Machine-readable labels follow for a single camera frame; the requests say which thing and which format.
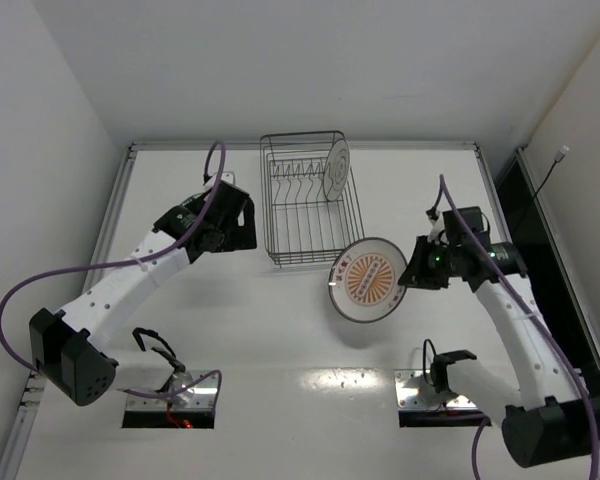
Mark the plate with orange sunburst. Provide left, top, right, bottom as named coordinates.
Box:
left=328, top=237, right=407, bottom=324

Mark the white plate green rim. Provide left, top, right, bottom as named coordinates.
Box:
left=323, top=139, right=350, bottom=202

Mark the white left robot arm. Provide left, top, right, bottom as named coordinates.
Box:
left=29, top=180, right=257, bottom=406

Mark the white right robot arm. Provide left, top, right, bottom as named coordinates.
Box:
left=399, top=206, right=600, bottom=468

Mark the grey wire dish rack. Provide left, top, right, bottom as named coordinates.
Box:
left=259, top=130, right=365, bottom=267

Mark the black wall cable white plug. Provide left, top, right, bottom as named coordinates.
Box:
left=532, top=145, right=570, bottom=202

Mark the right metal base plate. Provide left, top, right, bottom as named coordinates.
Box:
left=394, top=369, right=479, bottom=413

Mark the metal base plate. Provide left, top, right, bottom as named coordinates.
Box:
left=394, top=369, right=479, bottom=413
left=125, top=370, right=223, bottom=413

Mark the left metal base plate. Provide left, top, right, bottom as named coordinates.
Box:
left=125, top=370, right=223, bottom=413

